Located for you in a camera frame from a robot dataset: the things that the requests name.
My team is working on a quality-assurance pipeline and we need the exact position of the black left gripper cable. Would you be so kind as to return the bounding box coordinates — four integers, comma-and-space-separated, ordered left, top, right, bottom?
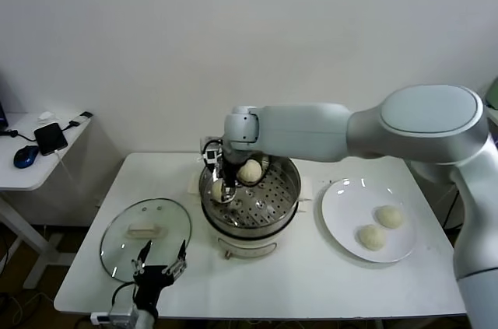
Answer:
111, 281, 137, 307

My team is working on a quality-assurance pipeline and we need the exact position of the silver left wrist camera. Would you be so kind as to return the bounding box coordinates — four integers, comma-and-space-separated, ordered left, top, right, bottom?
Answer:
89, 303, 139, 325

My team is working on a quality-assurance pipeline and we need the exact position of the white phone charging cable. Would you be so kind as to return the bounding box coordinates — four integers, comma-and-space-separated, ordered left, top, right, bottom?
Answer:
54, 149, 85, 196

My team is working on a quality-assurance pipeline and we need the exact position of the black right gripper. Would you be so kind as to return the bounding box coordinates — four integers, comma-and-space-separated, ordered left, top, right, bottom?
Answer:
209, 157, 240, 204

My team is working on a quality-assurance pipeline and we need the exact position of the blue computer mouse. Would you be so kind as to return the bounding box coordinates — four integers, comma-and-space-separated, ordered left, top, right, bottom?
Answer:
13, 145, 40, 170

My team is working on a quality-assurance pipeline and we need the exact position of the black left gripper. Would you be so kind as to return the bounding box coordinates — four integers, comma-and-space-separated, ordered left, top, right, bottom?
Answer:
131, 239, 188, 309

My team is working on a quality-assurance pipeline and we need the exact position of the white side table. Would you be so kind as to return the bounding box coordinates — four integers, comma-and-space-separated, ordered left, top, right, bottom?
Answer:
0, 113, 96, 291

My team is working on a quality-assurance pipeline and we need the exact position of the stainless steel steamer basket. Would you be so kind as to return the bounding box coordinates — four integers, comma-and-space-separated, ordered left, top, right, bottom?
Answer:
188, 145, 314, 229

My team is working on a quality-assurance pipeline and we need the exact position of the black smartphone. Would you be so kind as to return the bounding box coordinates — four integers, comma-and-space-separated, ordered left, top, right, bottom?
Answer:
33, 123, 69, 157

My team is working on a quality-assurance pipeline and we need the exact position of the black adapter with cable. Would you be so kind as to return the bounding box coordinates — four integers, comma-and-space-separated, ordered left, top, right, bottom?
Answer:
66, 112, 93, 131

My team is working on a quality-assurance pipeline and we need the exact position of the black laptop cable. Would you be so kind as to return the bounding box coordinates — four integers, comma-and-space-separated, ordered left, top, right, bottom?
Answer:
0, 129, 38, 144

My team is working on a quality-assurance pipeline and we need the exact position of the pale green object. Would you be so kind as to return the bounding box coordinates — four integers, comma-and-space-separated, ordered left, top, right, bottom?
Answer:
486, 78, 498, 108

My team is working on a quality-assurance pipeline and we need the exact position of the cream electric cooking pot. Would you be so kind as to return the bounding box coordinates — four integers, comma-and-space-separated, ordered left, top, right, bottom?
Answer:
201, 200, 308, 261

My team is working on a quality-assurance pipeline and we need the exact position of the white round plate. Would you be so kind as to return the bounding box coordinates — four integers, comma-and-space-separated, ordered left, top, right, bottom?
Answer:
320, 178, 418, 264

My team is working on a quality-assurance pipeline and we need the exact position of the dark laptop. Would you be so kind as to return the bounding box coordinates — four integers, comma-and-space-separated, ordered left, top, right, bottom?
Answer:
0, 72, 9, 131

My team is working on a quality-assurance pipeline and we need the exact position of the glass pot lid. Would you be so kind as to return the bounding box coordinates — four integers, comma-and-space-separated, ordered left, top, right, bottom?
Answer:
99, 198, 193, 282

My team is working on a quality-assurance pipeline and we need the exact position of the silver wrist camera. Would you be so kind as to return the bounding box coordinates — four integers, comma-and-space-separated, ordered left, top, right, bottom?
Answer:
89, 303, 139, 325
199, 135, 226, 167

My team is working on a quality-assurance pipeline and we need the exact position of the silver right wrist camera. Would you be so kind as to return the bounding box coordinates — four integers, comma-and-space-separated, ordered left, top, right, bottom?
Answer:
199, 135, 226, 167

